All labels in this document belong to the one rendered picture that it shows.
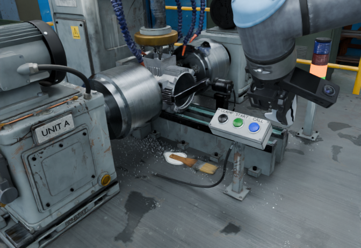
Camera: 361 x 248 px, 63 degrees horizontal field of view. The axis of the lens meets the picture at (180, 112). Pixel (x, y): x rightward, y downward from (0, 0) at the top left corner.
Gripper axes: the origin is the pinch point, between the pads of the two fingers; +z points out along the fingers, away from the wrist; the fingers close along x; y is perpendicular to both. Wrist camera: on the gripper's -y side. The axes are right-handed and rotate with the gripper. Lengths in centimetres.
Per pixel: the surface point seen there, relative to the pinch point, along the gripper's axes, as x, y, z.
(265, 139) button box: 1.5, 7.6, 10.2
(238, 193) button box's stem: 13.4, 14.9, 30.2
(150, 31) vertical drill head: -25, 64, 1
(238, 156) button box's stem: 5.7, 15.6, 18.2
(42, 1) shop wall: -213, 574, 148
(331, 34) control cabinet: -260, 61, 218
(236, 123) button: 0.6, 16.1, 7.3
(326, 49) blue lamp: -49, 6, 25
